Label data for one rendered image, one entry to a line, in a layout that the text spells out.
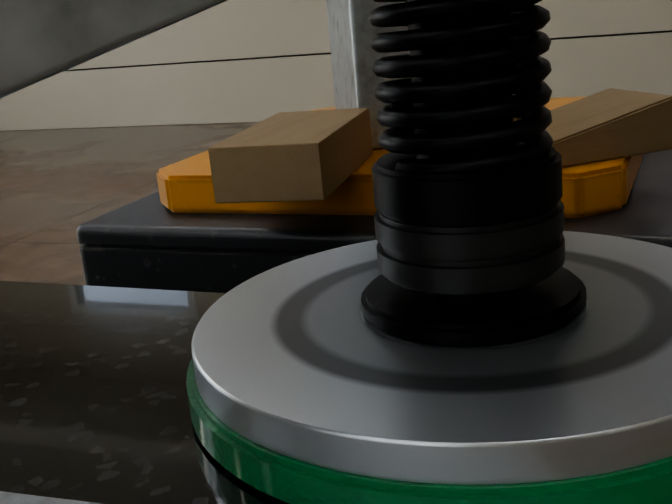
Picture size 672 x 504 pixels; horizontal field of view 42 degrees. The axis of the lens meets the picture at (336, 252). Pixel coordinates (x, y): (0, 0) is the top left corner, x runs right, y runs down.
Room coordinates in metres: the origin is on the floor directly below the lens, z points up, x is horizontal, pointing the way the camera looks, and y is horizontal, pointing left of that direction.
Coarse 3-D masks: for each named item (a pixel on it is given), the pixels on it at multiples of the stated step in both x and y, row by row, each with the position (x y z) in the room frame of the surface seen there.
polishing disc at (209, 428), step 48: (384, 288) 0.32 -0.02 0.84; (528, 288) 0.31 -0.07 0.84; (576, 288) 0.30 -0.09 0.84; (432, 336) 0.28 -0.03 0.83; (480, 336) 0.27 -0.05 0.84; (528, 336) 0.27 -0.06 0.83; (192, 384) 0.29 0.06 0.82; (288, 480) 0.23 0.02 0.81; (336, 480) 0.22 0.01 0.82; (384, 480) 0.22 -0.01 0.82; (576, 480) 0.21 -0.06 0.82; (624, 480) 0.21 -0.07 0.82
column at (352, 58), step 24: (336, 0) 1.03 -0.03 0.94; (360, 0) 0.94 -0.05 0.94; (336, 24) 1.05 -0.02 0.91; (360, 24) 0.94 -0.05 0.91; (336, 48) 1.07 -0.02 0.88; (360, 48) 0.94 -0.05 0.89; (336, 72) 1.08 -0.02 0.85; (360, 72) 0.94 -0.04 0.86; (336, 96) 1.10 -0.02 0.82; (360, 96) 0.94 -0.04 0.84
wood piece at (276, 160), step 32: (256, 128) 0.84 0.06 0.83; (288, 128) 0.82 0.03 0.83; (320, 128) 0.80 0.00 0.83; (352, 128) 0.84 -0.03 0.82; (224, 160) 0.75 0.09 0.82; (256, 160) 0.74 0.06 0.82; (288, 160) 0.73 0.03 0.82; (320, 160) 0.73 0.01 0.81; (352, 160) 0.83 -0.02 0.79; (224, 192) 0.75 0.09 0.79; (256, 192) 0.74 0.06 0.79; (288, 192) 0.73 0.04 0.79; (320, 192) 0.73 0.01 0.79
